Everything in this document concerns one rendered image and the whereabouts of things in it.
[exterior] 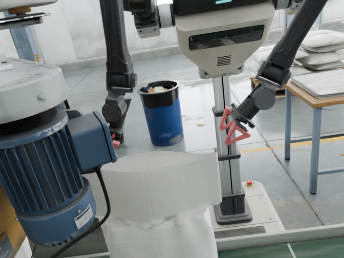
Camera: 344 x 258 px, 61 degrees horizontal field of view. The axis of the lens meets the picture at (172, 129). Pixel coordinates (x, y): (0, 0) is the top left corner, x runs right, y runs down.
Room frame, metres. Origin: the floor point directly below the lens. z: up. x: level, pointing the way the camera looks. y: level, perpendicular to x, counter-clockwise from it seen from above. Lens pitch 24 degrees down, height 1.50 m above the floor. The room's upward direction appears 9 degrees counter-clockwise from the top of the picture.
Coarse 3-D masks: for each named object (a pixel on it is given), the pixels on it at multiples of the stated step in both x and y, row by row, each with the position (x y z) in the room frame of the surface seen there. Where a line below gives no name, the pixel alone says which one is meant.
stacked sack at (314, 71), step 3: (315, 69) 4.06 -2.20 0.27; (327, 69) 3.96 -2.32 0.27; (330, 69) 3.94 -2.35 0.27; (333, 69) 3.92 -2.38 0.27; (336, 69) 3.90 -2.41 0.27; (339, 69) 3.89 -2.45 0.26; (342, 69) 3.90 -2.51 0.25; (312, 72) 3.95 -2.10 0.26; (315, 72) 3.92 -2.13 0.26; (318, 72) 3.89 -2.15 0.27; (321, 72) 3.86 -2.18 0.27; (300, 75) 4.01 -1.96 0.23
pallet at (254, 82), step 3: (252, 78) 4.54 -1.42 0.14; (255, 78) 4.53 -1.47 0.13; (252, 81) 4.58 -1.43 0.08; (255, 81) 4.40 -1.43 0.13; (258, 81) 4.39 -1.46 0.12; (252, 84) 4.58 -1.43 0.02; (255, 84) 4.32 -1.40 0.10; (291, 93) 3.89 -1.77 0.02; (276, 96) 3.87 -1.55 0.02; (279, 96) 3.86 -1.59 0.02; (282, 96) 3.85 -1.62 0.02
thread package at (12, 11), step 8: (0, 0) 0.58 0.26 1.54; (8, 0) 0.58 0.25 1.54; (16, 0) 0.59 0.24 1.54; (24, 0) 0.60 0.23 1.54; (32, 0) 0.60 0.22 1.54; (40, 0) 0.62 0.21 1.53; (48, 0) 0.63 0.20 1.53; (56, 0) 0.67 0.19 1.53; (0, 8) 0.59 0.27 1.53; (8, 8) 0.63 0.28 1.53; (16, 8) 0.64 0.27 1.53; (24, 8) 0.65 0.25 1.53
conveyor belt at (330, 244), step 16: (320, 240) 0.98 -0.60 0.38; (336, 240) 0.97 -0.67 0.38; (224, 256) 0.98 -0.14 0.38; (240, 256) 0.97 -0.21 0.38; (256, 256) 0.95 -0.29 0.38; (272, 256) 0.94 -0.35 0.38; (288, 256) 0.93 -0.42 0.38; (304, 256) 0.91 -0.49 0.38; (320, 256) 0.90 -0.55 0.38; (336, 256) 0.89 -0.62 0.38
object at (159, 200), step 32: (128, 160) 0.90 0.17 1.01; (160, 160) 0.90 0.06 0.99; (192, 160) 0.81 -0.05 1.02; (96, 192) 0.85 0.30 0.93; (128, 192) 0.80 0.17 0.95; (160, 192) 0.78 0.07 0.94; (192, 192) 0.81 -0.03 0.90; (128, 224) 0.80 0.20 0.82; (160, 224) 0.78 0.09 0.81; (192, 224) 0.77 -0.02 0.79; (128, 256) 0.77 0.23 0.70; (160, 256) 0.75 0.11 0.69; (192, 256) 0.75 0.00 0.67
